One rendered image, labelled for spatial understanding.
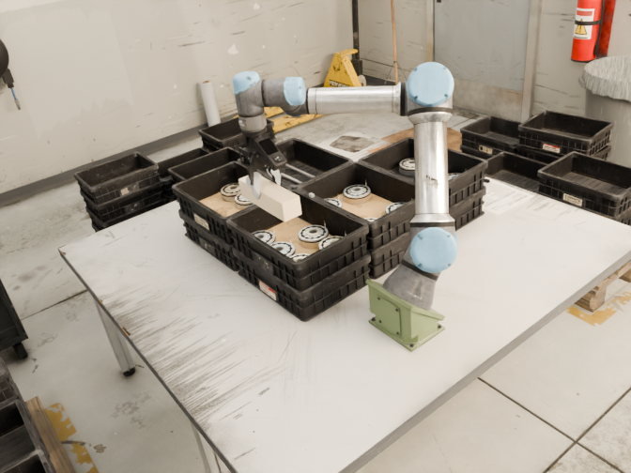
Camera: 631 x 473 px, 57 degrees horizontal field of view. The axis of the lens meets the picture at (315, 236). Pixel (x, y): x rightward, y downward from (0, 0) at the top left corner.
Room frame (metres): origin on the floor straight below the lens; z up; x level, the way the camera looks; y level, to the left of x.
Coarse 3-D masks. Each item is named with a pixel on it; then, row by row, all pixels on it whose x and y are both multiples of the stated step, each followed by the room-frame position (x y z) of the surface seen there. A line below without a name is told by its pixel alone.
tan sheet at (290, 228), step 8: (280, 224) 1.83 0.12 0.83; (288, 224) 1.82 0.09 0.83; (296, 224) 1.81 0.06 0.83; (304, 224) 1.81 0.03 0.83; (272, 232) 1.78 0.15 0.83; (280, 232) 1.78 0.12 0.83; (288, 232) 1.77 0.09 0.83; (296, 232) 1.76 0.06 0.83; (280, 240) 1.72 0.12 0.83; (288, 240) 1.71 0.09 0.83; (296, 240) 1.71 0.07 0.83; (296, 248) 1.66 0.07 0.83; (304, 248) 1.65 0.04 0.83
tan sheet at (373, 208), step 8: (376, 200) 1.92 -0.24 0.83; (384, 200) 1.91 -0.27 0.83; (344, 208) 1.89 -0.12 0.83; (352, 208) 1.88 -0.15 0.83; (360, 208) 1.87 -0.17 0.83; (368, 208) 1.86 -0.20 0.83; (376, 208) 1.86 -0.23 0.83; (384, 208) 1.85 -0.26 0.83; (360, 216) 1.82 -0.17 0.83; (368, 216) 1.81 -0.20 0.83; (376, 216) 1.80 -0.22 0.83
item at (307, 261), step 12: (300, 192) 1.86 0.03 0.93; (324, 204) 1.76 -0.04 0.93; (240, 216) 1.75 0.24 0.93; (348, 216) 1.65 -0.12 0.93; (228, 228) 1.71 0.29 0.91; (240, 228) 1.67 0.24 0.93; (360, 228) 1.57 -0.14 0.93; (252, 240) 1.59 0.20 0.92; (336, 240) 1.51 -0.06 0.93; (348, 240) 1.52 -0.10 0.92; (276, 252) 1.49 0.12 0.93; (324, 252) 1.47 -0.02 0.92; (288, 264) 1.43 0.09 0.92; (300, 264) 1.42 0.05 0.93
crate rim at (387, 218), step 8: (344, 168) 2.02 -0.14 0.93; (368, 168) 2.00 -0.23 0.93; (376, 168) 1.98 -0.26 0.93; (320, 176) 1.97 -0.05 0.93; (392, 176) 1.90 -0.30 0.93; (304, 184) 1.93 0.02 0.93; (408, 184) 1.83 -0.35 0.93; (304, 192) 1.86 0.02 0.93; (320, 200) 1.79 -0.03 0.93; (336, 208) 1.71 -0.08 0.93; (400, 208) 1.66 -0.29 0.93; (408, 208) 1.68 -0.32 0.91; (352, 216) 1.65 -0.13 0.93; (384, 216) 1.62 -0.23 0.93; (392, 216) 1.63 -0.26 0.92; (368, 224) 1.59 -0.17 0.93; (376, 224) 1.59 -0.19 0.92
